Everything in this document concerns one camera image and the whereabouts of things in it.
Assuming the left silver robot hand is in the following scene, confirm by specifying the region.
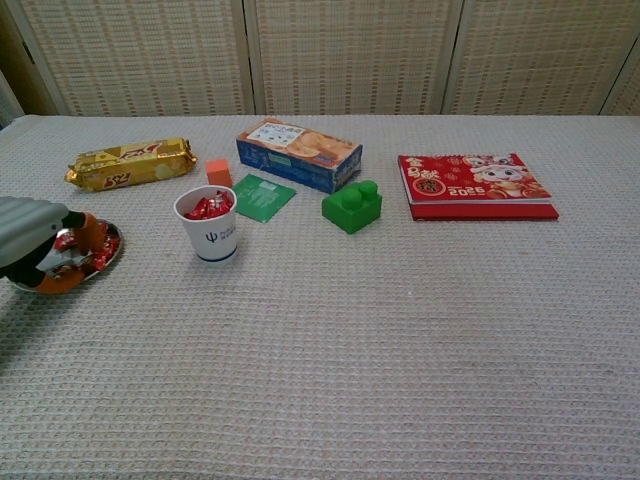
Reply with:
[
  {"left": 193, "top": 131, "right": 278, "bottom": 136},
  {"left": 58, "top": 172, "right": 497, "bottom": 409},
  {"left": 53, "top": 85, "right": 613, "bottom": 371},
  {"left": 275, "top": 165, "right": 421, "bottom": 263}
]
[{"left": 0, "top": 196, "right": 107, "bottom": 294}]

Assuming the white paper cup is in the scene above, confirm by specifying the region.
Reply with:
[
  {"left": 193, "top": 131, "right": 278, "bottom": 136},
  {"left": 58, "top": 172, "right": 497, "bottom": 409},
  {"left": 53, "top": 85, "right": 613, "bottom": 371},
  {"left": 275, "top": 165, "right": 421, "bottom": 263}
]
[{"left": 173, "top": 184, "right": 239, "bottom": 267}]

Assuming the round steel plate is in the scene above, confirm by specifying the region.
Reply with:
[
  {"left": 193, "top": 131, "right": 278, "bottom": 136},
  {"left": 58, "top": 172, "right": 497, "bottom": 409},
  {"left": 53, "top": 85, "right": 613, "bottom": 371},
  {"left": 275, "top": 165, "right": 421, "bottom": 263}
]
[{"left": 9, "top": 221, "right": 124, "bottom": 295}]

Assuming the gold biscuit packet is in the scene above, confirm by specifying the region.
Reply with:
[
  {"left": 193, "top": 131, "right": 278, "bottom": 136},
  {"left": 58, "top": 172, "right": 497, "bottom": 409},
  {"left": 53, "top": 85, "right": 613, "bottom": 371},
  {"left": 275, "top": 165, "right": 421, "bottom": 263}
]
[{"left": 63, "top": 137, "right": 197, "bottom": 194}]

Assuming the brown wooden screen panel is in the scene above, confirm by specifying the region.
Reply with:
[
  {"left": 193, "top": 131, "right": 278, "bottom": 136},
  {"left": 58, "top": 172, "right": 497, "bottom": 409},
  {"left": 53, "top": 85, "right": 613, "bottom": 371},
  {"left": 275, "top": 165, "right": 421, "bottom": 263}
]
[{"left": 0, "top": 0, "right": 59, "bottom": 118}]

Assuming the orange cube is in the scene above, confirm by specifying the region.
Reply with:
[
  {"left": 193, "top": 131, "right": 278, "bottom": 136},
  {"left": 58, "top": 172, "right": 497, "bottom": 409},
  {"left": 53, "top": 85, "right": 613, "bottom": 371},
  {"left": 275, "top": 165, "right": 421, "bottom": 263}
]
[{"left": 205, "top": 158, "right": 235, "bottom": 187}]

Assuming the woven folding screen panel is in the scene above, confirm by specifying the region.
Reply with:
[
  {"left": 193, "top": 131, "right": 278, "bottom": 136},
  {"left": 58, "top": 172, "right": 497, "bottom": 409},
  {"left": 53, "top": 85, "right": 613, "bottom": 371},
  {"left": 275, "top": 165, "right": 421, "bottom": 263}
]
[
  {"left": 243, "top": 0, "right": 464, "bottom": 117},
  {"left": 7, "top": 0, "right": 256, "bottom": 118},
  {"left": 442, "top": 0, "right": 640, "bottom": 117},
  {"left": 599, "top": 29, "right": 640, "bottom": 117}
]

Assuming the green foil sachet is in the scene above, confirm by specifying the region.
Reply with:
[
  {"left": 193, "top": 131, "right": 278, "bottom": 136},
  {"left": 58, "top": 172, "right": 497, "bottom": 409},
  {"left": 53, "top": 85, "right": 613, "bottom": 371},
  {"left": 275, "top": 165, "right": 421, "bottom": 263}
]
[{"left": 232, "top": 173, "right": 297, "bottom": 225}]

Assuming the blue orange cookie box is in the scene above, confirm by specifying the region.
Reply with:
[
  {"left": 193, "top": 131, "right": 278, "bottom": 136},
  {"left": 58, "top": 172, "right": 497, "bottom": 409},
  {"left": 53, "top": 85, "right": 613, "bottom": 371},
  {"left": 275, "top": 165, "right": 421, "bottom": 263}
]
[{"left": 235, "top": 118, "right": 364, "bottom": 195}]

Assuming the green building block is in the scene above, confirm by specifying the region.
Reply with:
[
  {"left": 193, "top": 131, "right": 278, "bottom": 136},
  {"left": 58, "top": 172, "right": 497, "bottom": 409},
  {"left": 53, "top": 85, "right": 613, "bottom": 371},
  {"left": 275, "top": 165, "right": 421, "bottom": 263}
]
[{"left": 321, "top": 179, "right": 384, "bottom": 235}]

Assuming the white woven tablecloth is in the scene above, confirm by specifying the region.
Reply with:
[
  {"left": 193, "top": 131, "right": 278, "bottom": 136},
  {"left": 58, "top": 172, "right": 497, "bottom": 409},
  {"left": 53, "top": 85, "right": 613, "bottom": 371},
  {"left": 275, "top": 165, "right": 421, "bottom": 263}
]
[{"left": 0, "top": 113, "right": 640, "bottom": 480}]

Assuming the red 2026 desk calendar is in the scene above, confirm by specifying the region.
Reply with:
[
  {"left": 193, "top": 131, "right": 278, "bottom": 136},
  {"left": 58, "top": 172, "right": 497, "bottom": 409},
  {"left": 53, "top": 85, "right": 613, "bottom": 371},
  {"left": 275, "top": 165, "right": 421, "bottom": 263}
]
[{"left": 397, "top": 152, "right": 560, "bottom": 222}]

